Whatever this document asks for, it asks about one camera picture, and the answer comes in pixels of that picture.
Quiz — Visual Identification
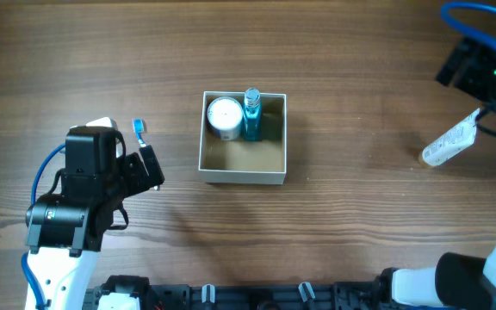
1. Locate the blue white toothbrush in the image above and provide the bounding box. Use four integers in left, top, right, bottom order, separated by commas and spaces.
132, 118, 146, 147

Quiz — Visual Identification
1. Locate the white lotion tube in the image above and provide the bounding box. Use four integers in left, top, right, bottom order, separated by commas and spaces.
418, 108, 481, 167

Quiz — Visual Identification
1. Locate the clear cotton bud jar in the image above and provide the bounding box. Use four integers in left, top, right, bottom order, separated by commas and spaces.
207, 96, 244, 141

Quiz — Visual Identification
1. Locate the teal mouthwash bottle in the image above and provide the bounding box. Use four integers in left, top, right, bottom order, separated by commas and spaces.
243, 88, 262, 141

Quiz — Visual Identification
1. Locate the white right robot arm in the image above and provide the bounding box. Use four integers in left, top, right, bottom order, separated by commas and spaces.
389, 37, 496, 309

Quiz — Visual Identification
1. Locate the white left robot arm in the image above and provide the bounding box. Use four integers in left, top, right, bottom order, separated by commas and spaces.
21, 126, 164, 309

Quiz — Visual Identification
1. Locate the white cardboard box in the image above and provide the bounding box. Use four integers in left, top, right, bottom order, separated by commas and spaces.
198, 91, 288, 185

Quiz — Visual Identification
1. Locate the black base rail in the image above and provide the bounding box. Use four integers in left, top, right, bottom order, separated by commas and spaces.
82, 276, 404, 310

